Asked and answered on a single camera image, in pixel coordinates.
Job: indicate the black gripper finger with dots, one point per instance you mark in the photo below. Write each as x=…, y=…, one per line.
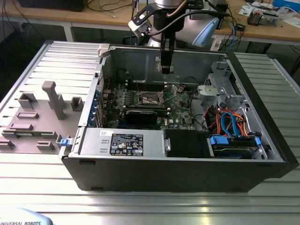
x=167, y=56

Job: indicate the silver CPU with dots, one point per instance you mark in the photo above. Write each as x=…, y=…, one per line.
x=173, y=68

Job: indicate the thin metal locking lever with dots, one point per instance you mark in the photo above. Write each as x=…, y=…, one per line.
x=138, y=87
x=170, y=98

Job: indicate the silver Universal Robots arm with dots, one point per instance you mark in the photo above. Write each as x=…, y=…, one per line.
x=187, y=30

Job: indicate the black RAM slot row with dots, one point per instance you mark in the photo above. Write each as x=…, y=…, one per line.
x=132, y=85
x=145, y=107

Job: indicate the CPU socket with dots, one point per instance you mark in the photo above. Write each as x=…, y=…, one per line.
x=147, y=99

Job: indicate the blue expansion slot clips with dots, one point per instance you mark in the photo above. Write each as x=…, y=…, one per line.
x=93, y=110

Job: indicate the pale blue Universal Robots cover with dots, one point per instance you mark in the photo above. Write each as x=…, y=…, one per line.
x=23, y=216

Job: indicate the wooden desk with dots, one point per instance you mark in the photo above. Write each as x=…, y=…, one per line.
x=105, y=17

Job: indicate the green motherboard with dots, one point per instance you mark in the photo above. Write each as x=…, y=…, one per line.
x=178, y=110

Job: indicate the silver metal drive cage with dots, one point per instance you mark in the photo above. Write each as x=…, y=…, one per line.
x=211, y=93

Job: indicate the beige plastic case latch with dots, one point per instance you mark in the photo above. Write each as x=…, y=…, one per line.
x=103, y=49

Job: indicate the tall black box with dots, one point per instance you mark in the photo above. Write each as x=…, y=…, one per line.
x=223, y=23

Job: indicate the black graphics card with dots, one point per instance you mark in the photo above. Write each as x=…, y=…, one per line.
x=140, y=117

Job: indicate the small black device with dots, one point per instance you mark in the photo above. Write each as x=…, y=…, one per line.
x=240, y=27

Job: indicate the printed paper leaflet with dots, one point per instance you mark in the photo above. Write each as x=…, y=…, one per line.
x=246, y=9

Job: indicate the metal heat sink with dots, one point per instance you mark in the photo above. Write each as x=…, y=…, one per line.
x=255, y=18

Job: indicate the hard disk in blue carrier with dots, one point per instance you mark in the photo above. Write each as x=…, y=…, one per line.
x=219, y=140

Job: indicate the black box on desk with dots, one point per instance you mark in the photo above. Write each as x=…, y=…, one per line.
x=51, y=4

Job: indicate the grey metal device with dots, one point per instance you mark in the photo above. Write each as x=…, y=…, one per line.
x=270, y=20

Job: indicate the grey power supply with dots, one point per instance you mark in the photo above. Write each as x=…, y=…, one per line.
x=93, y=143

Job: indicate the black PC case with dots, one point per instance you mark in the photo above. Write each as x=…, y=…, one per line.
x=164, y=173

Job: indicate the blue cardboard box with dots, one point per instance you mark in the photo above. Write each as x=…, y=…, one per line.
x=286, y=2

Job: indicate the white paper sheet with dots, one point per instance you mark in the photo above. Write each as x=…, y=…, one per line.
x=293, y=21

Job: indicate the blue case latch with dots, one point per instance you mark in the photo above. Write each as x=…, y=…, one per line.
x=65, y=142

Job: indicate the grey parts rack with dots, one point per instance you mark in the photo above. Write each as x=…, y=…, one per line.
x=42, y=122

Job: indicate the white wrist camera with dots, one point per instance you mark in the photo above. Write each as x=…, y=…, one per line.
x=138, y=23

